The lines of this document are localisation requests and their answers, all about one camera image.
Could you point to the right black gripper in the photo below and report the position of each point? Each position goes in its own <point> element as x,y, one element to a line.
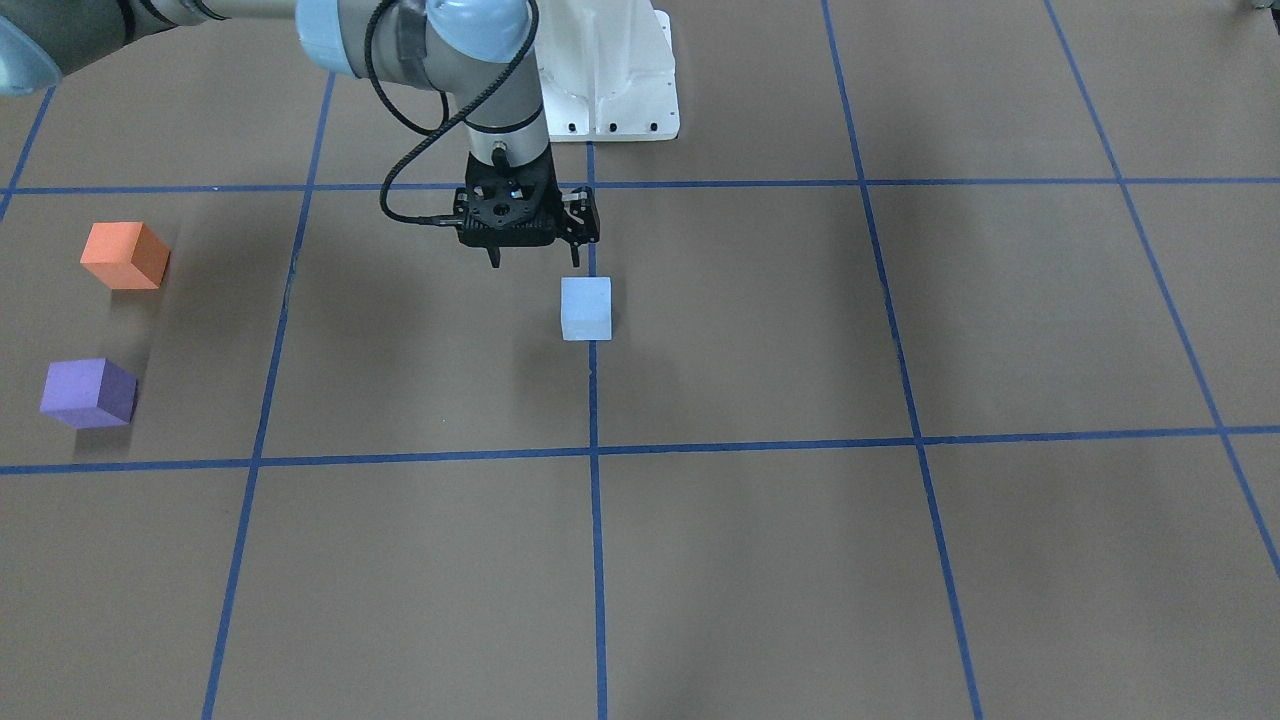
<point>582,221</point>

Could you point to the light blue foam block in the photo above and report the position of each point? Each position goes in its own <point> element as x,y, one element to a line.
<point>585,309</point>

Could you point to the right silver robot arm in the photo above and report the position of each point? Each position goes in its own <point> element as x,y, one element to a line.
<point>434,66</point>

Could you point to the orange foam block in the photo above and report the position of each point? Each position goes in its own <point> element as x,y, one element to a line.
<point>125,256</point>

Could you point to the purple foam block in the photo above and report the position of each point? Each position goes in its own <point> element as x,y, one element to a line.
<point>89,393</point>

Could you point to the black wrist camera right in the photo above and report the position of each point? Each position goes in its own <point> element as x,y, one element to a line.
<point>579,221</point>

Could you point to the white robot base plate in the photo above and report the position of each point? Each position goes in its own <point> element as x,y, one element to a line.
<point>607,72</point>

